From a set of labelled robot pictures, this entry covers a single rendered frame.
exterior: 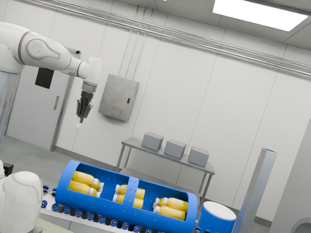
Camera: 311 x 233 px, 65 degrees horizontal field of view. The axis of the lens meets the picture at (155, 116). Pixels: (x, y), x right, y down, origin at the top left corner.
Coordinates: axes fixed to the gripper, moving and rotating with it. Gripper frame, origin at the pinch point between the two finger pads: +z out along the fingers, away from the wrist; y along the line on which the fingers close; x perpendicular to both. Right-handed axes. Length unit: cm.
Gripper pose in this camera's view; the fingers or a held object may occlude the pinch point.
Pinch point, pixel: (79, 122)
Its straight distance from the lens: 159.5
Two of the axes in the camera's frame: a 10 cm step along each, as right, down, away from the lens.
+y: -8.0, -3.0, 5.2
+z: -2.9, 9.5, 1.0
